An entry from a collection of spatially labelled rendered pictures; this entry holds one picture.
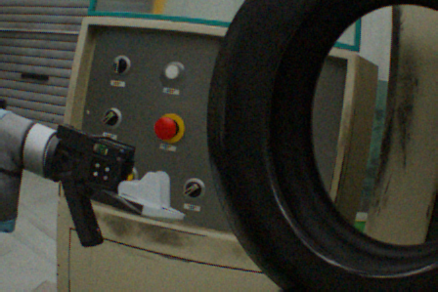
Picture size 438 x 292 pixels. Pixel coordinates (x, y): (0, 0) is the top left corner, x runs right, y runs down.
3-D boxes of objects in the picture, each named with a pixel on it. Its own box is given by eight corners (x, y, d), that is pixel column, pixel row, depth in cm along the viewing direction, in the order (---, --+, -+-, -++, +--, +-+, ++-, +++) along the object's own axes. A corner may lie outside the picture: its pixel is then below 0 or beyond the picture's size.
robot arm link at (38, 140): (20, 172, 141) (39, 170, 149) (41, 182, 140) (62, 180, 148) (28, 123, 141) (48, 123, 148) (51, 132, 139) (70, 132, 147)
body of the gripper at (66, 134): (122, 149, 136) (51, 123, 139) (109, 211, 137) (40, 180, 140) (141, 148, 144) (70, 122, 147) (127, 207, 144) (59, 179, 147)
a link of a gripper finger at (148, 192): (186, 185, 135) (120, 162, 137) (174, 228, 135) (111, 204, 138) (194, 184, 138) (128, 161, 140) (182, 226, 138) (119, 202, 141)
